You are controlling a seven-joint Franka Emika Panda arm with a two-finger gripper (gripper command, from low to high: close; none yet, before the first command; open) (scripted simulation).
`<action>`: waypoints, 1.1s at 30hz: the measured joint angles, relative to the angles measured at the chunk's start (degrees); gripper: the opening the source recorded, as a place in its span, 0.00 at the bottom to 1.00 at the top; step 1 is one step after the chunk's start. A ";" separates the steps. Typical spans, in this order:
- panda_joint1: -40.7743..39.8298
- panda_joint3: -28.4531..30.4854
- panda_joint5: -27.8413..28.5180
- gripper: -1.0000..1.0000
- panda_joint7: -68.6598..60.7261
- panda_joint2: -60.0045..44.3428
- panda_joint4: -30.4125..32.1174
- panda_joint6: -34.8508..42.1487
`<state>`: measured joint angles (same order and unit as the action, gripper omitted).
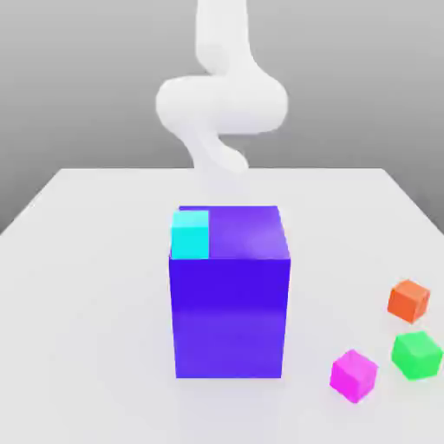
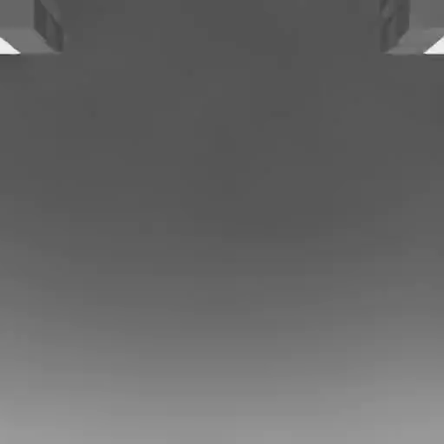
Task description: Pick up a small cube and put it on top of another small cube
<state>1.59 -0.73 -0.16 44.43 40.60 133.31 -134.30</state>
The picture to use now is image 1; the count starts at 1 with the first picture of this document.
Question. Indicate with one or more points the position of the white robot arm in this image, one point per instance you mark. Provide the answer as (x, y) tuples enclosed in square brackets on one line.
[(222, 100)]

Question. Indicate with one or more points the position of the small cyan cube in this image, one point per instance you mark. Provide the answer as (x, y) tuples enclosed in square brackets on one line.
[(189, 239)]

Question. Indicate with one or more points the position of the small magenta cube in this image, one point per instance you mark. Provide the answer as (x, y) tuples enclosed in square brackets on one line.
[(352, 376)]

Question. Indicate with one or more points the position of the small orange cube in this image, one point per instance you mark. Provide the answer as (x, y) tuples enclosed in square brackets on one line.
[(407, 301)]

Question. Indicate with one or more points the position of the small green cube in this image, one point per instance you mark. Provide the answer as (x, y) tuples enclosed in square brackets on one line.
[(416, 355)]

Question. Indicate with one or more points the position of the large purple box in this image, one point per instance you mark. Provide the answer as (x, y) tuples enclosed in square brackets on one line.
[(229, 312)]

